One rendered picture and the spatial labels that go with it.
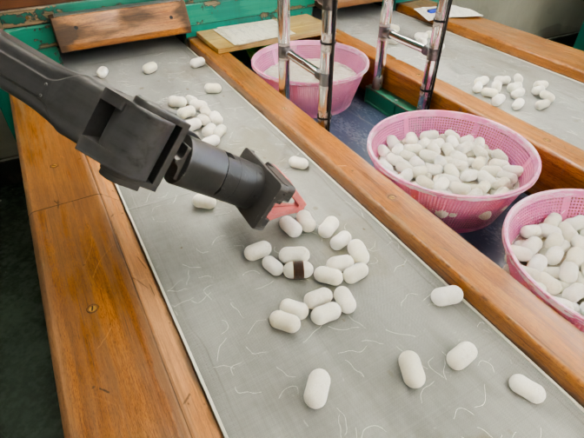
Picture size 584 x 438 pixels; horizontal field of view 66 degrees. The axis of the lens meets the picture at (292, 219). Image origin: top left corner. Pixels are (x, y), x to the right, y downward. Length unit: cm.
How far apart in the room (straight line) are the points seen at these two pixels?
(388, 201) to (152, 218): 33
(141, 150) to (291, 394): 27
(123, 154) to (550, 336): 45
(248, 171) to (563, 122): 66
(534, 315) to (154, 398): 38
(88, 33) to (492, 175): 88
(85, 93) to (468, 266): 45
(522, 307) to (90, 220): 53
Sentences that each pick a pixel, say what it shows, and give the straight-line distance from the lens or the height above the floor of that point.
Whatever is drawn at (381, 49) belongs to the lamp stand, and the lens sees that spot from 104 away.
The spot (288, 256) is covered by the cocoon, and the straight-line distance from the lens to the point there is 54.
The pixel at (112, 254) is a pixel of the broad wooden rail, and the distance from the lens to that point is 58.
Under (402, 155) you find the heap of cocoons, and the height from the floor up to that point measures 74.
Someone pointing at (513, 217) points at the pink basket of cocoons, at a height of 76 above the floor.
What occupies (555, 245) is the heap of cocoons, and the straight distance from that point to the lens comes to 67.
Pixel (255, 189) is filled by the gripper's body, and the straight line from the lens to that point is 53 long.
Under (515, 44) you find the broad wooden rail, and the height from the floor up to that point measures 76.
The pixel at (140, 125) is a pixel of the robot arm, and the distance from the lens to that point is 45.
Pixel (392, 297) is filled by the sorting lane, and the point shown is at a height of 74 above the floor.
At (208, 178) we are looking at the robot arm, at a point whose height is 86.
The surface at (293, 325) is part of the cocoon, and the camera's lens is 48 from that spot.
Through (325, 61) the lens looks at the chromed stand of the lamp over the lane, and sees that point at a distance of 77.
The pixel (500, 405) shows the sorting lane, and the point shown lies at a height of 74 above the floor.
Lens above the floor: 114
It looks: 40 degrees down
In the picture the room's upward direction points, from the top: straight up
